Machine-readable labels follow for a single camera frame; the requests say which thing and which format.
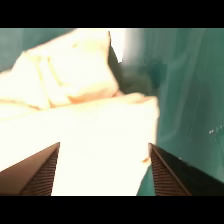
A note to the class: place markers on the white garment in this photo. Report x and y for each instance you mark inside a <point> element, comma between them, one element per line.
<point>83,133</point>

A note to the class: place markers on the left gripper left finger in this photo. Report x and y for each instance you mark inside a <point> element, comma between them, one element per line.
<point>40,173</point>

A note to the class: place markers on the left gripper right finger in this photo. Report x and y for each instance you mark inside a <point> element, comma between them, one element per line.
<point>173,176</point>

